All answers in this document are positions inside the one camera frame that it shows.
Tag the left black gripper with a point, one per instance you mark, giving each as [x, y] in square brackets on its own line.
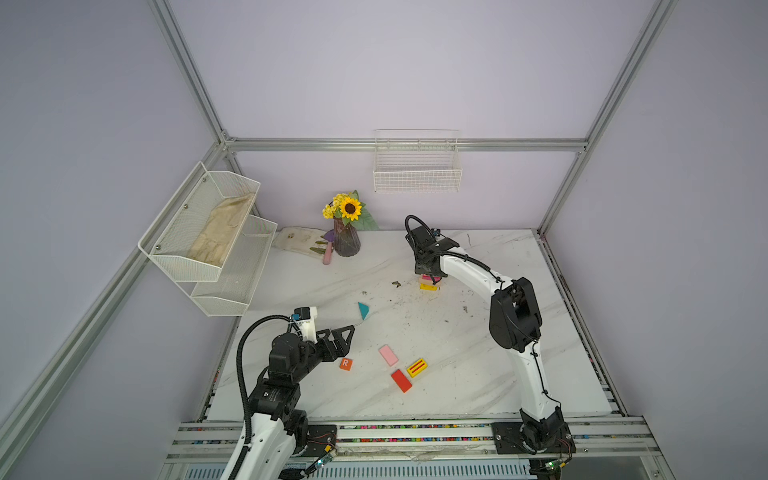
[330, 355]

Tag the white lower mesh shelf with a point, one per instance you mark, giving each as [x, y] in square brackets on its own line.
[232, 294]

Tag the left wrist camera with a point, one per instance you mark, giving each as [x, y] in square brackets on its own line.
[304, 318]

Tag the red wood block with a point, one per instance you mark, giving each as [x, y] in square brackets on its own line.
[401, 380]

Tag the white mesh shelf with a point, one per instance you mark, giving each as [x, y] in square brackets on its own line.
[168, 240]
[232, 294]

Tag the beige cloth in shelf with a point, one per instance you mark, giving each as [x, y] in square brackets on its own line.
[218, 235]

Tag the white upper mesh shelf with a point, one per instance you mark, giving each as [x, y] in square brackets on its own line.
[168, 240]

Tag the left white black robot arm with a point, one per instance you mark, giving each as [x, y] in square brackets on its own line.
[274, 429]

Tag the white wire wall basket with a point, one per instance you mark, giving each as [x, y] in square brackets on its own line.
[416, 161]

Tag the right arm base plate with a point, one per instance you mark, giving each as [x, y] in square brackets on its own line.
[516, 441]

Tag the sunflower bouquet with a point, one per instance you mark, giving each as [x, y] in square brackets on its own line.
[348, 210]

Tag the pink tube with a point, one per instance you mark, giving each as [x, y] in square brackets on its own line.
[327, 257]

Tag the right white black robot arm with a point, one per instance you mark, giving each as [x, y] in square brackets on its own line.
[514, 324]

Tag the yellow red striped block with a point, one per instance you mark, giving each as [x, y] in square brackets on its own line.
[417, 367]

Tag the white cloth on table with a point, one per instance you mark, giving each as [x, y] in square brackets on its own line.
[300, 240]

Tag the pink wood block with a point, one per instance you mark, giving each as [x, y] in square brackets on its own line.
[388, 355]

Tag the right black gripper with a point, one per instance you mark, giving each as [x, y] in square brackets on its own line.
[417, 267]

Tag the aluminium front rail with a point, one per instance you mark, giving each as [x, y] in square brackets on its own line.
[465, 448]

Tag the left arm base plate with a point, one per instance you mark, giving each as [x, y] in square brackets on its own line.
[318, 441]

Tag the teal triangular wood block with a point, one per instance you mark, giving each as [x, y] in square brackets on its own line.
[363, 310]

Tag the dark purple glass vase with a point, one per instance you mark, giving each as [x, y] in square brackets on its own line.
[346, 242]

